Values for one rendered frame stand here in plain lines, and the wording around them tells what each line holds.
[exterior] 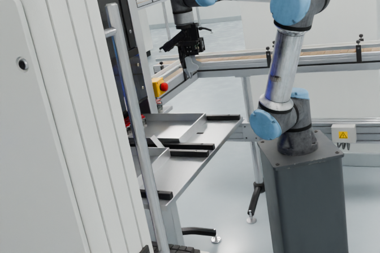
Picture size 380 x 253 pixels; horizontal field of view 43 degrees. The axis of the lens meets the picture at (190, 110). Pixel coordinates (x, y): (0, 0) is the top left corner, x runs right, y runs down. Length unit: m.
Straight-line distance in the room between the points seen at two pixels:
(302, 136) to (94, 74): 1.07
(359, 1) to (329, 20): 0.20
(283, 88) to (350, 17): 1.61
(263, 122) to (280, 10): 0.39
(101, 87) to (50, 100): 0.11
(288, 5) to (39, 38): 0.86
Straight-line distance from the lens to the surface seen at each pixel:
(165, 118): 2.05
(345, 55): 2.54
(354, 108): 3.28
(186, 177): 1.52
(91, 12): 0.85
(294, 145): 1.77
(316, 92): 3.28
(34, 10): 0.76
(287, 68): 1.54
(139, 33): 2.03
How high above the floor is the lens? 1.55
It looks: 18 degrees down
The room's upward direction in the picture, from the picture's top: 10 degrees counter-clockwise
